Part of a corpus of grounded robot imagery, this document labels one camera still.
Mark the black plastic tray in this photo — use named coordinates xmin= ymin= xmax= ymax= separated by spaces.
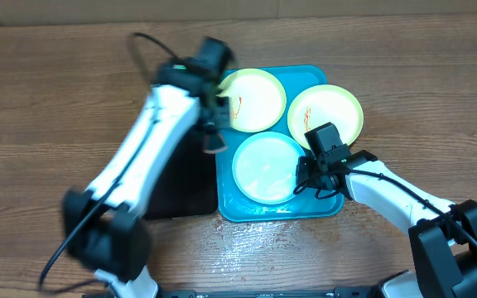
xmin=144 ymin=129 xmax=218 ymax=220

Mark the teal plastic tray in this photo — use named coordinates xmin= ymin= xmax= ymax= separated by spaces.
xmin=215 ymin=65 xmax=345 ymax=223

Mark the teal and orange sponge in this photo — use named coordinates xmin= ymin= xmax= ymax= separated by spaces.
xmin=203 ymin=132 xmax=228 ymax=155

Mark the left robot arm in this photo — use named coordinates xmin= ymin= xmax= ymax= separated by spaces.
xmin=55 ymin=55 xmax=232 ymax=297

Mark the light blue plate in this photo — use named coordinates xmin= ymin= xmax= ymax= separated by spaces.
xmin=232 ymin=132 xmax=305 ymax=205

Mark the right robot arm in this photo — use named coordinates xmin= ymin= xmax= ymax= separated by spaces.
xmin=294 ymin=151 xmax=477 ymax=298

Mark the yellow-green plate with stain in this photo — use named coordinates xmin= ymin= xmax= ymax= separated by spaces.
xmin=219 ymin=69 xmax=287 ymax=132

